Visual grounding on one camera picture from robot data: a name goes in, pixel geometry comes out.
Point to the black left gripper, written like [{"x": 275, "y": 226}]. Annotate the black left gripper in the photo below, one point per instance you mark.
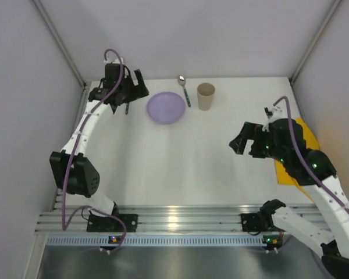
[{"x": 131, "y": 89}]

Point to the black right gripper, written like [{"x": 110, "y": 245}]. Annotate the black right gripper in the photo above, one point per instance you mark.
[{"x": 252, "y": 140}]

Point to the yellow pikachu cloth placemat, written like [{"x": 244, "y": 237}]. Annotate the yellow pikachu cloth placemat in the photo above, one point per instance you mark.
[{"x": 311, "y": 142}]

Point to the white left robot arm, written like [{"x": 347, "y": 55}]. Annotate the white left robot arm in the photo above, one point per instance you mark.
[{"x": 72, "y": 167}]

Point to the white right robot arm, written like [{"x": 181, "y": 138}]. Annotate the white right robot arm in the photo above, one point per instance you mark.
[{"x": 314, "y": 172}]

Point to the purple plastic plate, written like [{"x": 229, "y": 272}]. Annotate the purple plastic plate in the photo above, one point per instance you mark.
[{"x": 166, "y": 108}]

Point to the beige paper cup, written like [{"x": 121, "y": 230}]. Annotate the beige paper cup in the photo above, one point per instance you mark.
[{"x": 205, "y": 95}]

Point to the metal fork teal handle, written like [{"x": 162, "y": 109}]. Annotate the metal fork teal handle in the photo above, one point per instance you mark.
[{"x": 127, "y": 108}]

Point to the metal spoon teal handle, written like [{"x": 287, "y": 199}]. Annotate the metal spoon teal handle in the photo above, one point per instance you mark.
[{"x": 182, "y": 82}]

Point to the left aluminium frame post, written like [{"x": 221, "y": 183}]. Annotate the left aluminium frame post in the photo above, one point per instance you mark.
[{"x": 57, "y": 39}]

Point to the aluminium frame post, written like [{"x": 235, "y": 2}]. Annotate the aluminium frame post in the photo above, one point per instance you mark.
[
  {"x": 57, "y": 39},
  {"x": 314, "y": 42}
]

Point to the aluminium mounting rail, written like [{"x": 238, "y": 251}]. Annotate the aluminium mounting rail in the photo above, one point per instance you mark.
[{"x": 158, "y": 219}]

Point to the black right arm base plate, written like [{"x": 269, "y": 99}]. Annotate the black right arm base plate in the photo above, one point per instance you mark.
[{"x": 254, "y": 224}]

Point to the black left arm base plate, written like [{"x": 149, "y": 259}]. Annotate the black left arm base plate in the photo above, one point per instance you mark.
[{"x": 98, "y": 224}]

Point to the slotted grey cable duct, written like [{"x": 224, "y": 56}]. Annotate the slotted grey cable duct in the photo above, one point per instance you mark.
[{"x": 135, "y": 240}]

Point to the right aluminium frame post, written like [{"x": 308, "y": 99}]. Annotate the right aluminium frame post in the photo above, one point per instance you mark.
[{"x": 314, "y": 42}]

